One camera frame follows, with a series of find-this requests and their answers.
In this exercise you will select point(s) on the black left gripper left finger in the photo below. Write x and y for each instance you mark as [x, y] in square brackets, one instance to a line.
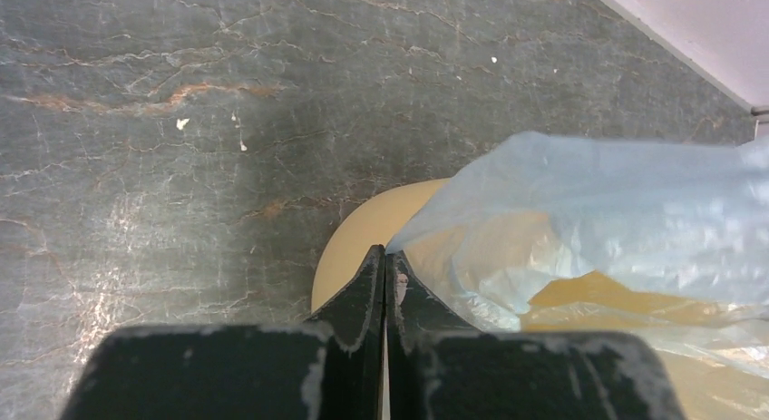
[326, 367]

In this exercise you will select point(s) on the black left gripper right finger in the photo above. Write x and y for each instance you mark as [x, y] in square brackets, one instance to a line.
[442, 367]

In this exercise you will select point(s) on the light blue plastic trash bag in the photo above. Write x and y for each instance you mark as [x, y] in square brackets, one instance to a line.
[668, 240]

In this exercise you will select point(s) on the yellow capybara trash bin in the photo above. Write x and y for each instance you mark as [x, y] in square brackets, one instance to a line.
[372, 225]

